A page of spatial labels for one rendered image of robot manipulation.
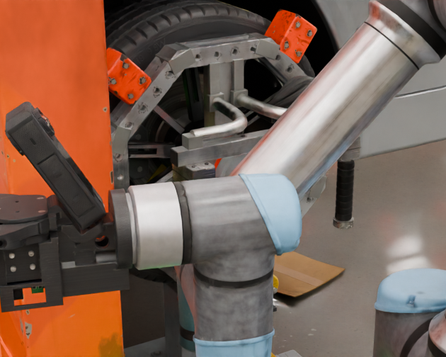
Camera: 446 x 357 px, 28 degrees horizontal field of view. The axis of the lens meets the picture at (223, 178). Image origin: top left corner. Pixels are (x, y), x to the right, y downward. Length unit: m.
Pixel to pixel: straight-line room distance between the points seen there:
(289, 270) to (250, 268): 2.50
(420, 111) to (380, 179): 1.82
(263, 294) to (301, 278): 2.43
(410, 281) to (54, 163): 0.50
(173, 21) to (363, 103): 1.03
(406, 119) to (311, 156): 1.45
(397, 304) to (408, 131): 1.35
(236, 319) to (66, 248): 0.17
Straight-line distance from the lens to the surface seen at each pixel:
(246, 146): 1.72
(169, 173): 2.01
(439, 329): 0.95
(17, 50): 1.24
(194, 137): 1.66
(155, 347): 2.46
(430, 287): 1.06
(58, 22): 1.25
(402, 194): 4.03
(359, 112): 0.91
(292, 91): 1.87
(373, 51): 0.91
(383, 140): 2.32
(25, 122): 0.73
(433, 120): 2.42
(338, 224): 1.89
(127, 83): 1.79
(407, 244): 3.57
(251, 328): 0.83
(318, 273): 3.29
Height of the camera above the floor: 1.55
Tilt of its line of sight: 22 degrees down
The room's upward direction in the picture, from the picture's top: straight up
